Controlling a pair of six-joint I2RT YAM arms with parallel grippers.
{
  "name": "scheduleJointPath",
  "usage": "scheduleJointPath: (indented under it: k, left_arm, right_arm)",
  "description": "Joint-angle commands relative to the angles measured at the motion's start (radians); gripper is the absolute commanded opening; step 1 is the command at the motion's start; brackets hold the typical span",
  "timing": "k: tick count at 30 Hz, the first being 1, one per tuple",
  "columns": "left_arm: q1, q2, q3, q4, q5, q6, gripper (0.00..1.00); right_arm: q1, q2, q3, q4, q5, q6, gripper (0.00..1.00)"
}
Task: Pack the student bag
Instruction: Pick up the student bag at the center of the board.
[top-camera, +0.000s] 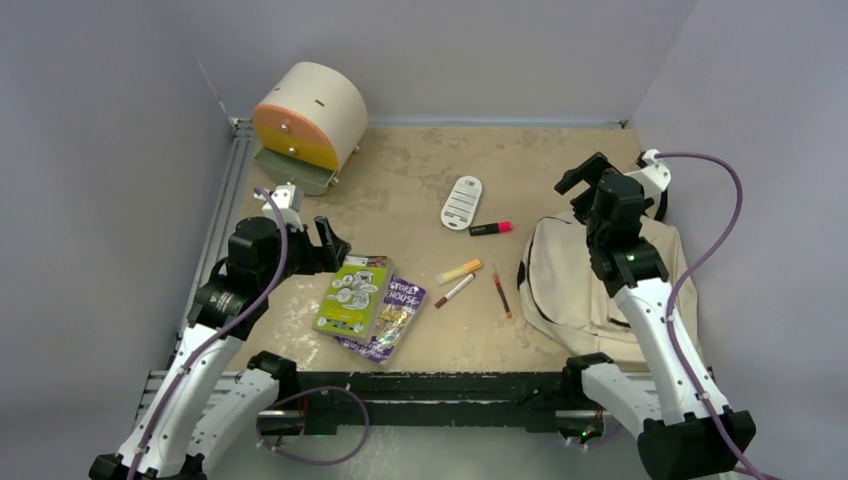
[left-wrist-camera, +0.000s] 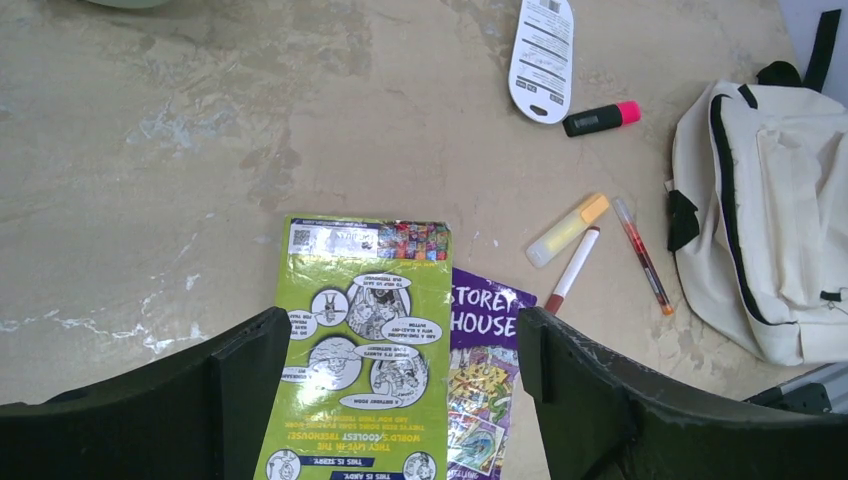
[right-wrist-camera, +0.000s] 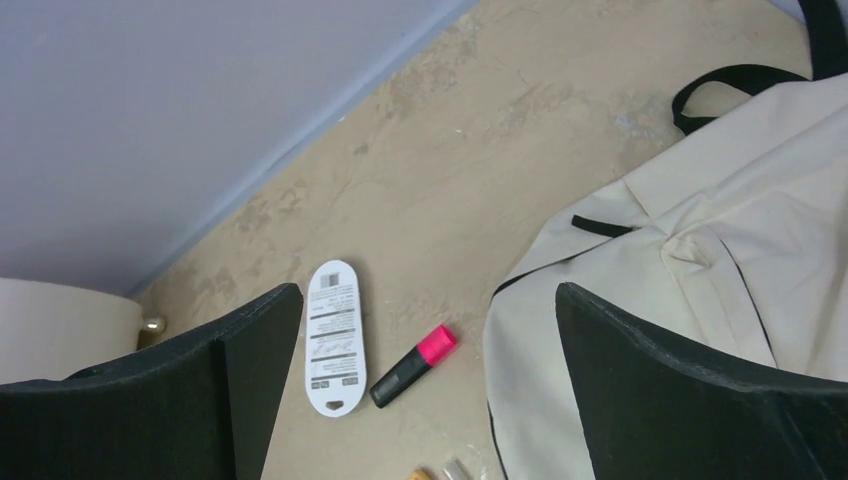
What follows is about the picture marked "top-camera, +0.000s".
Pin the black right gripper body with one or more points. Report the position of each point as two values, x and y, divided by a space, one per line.
583 204

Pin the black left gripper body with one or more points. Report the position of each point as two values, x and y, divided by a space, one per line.
302 257

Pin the beige canvas backpack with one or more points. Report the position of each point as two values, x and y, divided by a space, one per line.
562 298

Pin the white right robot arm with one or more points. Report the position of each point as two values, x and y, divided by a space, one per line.
687 428

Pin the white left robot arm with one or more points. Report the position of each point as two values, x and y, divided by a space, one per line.
180 436

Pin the green paperback book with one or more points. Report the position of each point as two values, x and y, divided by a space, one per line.
351 305

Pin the purple paperback book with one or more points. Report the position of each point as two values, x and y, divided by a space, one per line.
401 303

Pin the black pink highlighter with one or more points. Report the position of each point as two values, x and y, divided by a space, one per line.
491 228

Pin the white brown marker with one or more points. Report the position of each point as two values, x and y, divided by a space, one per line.
455 290

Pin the thin red pen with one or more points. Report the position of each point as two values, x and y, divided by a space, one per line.
501 292

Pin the round drawer cabinet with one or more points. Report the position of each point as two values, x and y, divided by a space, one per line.
308 126

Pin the yellow orange highlighter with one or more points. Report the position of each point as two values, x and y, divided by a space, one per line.
458 272

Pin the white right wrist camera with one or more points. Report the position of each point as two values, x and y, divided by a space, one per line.
654 176

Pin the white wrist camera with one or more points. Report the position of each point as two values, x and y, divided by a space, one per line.
654 176
288 200

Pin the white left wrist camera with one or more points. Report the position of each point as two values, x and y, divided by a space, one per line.
288 200

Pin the aluminium side rail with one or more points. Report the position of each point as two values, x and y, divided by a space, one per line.
225 211

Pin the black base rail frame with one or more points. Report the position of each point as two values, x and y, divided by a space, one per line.
537 402

